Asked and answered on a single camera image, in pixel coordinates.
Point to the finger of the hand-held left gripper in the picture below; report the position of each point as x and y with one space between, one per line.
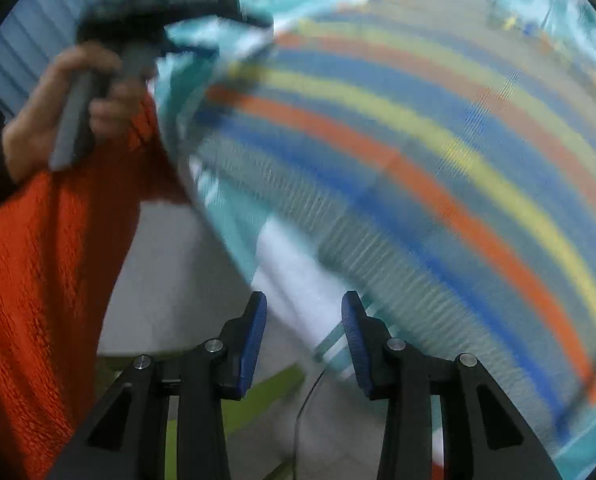
228 7

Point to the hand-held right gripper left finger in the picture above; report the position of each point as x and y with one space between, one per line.
253 340

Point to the striped knitted sweater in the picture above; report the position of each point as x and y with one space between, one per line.
403 160

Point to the yellow-green floor mat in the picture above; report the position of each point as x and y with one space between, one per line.
263 400

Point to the person's left hand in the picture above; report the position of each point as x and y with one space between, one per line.
33 115

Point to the green plaid bed sheet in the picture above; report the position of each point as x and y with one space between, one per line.
238 255

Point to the blue curtain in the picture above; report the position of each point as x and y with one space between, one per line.
38 15

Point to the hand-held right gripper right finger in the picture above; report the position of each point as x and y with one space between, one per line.
353 345

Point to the orange knitted cloth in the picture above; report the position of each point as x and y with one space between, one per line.
38 285

